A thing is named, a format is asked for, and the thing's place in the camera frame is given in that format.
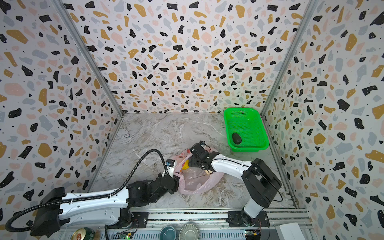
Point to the green plastic basket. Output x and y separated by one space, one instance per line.
248 124

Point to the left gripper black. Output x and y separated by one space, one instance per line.
176 179

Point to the white box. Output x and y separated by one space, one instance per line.
291 231

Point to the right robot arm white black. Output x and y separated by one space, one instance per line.
261 183

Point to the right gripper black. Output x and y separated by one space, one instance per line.
196 154

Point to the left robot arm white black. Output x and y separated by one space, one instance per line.
62 209

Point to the small circuit board right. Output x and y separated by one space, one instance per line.
253 235

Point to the pink plastic bag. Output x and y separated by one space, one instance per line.
194 181

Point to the small circuit board left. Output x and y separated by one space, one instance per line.
123 236

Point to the green beverage can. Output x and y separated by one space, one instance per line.
84 234

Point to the teal ceramic bowl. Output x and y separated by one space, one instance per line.
168 233

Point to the aluminium mounting rail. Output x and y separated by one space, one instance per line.
212 224

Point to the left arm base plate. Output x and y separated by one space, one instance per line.
135 220

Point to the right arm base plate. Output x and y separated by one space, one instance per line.
241 219

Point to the yellow fruit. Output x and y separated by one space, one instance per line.
185 165

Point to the grey ribbed plate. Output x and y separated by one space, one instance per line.
189 232

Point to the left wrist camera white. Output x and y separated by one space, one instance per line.
170 164

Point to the dark brown avocado fruit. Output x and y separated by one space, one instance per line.
236 138

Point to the small circuit board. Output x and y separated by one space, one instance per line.
123 236
253 235

